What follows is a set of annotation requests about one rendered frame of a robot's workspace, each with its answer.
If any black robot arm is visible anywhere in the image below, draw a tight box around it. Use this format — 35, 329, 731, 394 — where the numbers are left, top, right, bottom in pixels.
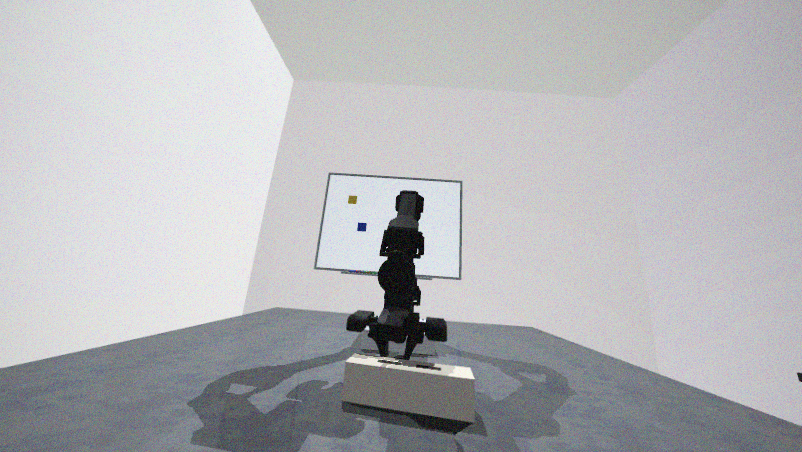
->
377, 190, 424, 343

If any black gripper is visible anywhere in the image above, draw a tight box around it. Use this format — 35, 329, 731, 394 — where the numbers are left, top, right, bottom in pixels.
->
346, 289, 447, 360

